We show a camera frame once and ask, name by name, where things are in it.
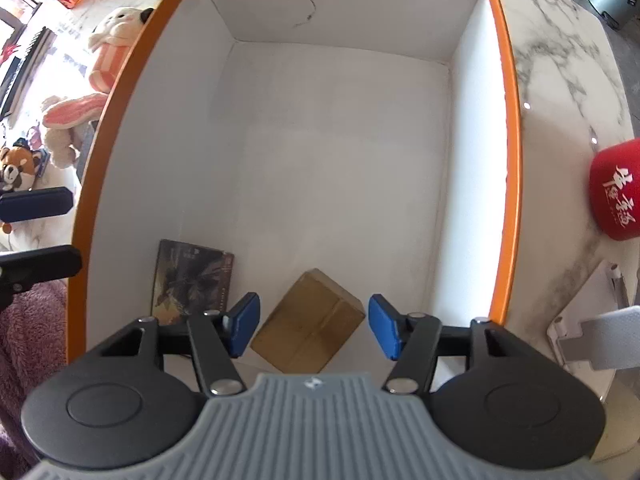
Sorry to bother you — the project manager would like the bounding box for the red panda plush toy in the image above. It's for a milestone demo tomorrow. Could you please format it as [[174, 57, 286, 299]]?
[[0, 137, 51, 193]]

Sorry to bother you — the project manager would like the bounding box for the red pouch with white print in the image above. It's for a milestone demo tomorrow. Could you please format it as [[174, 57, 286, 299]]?
[[588, 137, 640, 242]]

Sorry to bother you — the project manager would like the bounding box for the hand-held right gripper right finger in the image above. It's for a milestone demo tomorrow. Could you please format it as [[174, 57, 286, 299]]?
[[368, 294, 531, 395]]

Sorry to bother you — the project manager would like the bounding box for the silver white phone stand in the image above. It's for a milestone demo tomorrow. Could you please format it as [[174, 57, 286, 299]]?
[[546, 260, 640, 373]]

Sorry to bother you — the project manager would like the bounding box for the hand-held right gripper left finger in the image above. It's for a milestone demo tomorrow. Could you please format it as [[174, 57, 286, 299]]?
[[102, 292, 262, 397]]

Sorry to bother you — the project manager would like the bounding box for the orange box with white interior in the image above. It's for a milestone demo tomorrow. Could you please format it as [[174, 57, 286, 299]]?
[[65, 0, 523, 366]]

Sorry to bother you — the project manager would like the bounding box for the pink rabbit plush toy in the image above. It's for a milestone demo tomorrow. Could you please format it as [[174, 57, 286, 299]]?
[[41, 92, 108, 170]]

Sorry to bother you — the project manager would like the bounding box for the white pink plush toy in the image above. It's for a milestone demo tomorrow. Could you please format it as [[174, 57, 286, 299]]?
[[86, 6, 156, 93]]

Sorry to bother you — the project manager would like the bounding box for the brown cardboard box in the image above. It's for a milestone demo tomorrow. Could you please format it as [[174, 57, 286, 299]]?
[[250, 268, 366, 375]]

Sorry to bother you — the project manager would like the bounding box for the dark printed card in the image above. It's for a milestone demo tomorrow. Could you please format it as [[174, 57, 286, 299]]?
[[151, 239, 236, 328]]

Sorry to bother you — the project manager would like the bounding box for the person's left forearm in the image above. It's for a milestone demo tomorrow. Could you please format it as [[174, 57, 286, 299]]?
[[0, 280, 68, 480]]

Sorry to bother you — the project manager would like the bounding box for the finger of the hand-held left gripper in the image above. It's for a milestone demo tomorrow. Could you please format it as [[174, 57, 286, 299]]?
[[0, 186, 73, 223], [0, 245, 83, 306]]

